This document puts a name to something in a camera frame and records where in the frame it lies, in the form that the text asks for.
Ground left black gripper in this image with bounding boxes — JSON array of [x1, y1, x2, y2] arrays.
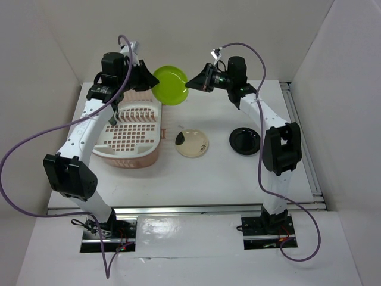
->
[[117, 59, 158, 92]]

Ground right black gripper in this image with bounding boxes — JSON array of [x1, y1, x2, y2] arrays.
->
[[185, 63, 233, 93]]

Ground lime green plate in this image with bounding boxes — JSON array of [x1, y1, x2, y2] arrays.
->
[[152, 65, 189, 105]]

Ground cream plate with black spot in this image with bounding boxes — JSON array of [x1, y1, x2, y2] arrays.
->
[[175, 129, 209, 158]]

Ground blue patterned plate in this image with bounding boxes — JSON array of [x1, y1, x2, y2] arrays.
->
[[108, 114, 117, 126]]

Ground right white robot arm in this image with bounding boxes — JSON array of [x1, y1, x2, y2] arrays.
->
[[185, 56, 302, 234]]

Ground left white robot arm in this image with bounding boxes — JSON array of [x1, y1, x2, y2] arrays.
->
[[43, 41, 159, 238]]

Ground pink white dish rack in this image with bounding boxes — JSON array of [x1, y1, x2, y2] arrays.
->
[[92, 90, 165, 169]]

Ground aluminium rail front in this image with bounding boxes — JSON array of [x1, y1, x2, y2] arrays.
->
[[48, 202, 327, 215]]

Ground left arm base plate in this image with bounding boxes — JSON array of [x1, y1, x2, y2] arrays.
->
[[80, 218, 138, 253]]

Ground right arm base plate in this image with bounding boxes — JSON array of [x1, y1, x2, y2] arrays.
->
[[236, 216, 298, 250]]

